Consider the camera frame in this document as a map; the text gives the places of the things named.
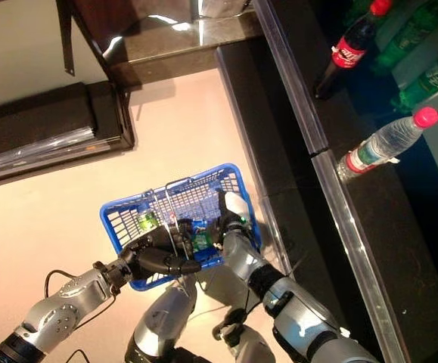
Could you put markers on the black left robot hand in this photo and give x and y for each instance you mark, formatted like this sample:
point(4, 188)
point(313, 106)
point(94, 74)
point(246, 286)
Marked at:
point(154, 253)

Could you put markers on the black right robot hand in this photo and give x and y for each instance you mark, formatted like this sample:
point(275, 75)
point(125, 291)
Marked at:
point(235, 208)

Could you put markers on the blue plastic shopping basket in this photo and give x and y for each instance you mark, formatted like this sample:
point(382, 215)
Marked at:
point(146, 284)

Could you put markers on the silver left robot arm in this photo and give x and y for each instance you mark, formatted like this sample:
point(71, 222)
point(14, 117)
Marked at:
point(63, 302)

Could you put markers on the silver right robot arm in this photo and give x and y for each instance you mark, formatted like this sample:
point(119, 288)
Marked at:
point(298, 314)

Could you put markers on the small Pepsi cola bottle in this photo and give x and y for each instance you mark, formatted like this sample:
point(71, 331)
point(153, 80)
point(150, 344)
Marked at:
point(199, 227)

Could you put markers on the grey left robot leg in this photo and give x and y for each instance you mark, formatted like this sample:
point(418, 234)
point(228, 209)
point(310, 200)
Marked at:
point(162, 317)

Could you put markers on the grey robot leg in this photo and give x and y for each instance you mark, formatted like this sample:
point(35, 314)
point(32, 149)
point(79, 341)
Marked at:
point(252, 346)
point(162, 317)

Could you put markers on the black speckled stone shelf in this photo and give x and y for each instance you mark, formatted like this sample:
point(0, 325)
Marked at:
point(279, 151)

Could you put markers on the grey right robot leg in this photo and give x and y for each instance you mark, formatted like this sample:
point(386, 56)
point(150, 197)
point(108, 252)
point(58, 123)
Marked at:
point(252, 346)

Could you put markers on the black shelf board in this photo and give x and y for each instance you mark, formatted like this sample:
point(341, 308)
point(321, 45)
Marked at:
point(392, 246)

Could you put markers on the clear water bottle red cap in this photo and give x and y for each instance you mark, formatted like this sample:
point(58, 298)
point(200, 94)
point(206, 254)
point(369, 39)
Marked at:
point(385, 143)

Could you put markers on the black glossy stone counter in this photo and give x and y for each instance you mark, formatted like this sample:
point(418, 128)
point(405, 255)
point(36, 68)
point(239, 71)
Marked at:
point(165, 49)

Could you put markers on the black low shelf unit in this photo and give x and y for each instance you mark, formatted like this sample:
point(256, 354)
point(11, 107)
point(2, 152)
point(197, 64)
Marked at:
point(33, 113)

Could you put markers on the red label cola bottle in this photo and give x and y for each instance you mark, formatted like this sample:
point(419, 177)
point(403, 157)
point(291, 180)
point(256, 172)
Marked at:
point(349, 53)

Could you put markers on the dark brown wooden panel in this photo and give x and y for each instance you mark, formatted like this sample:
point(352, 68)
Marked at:
point(101, 15)

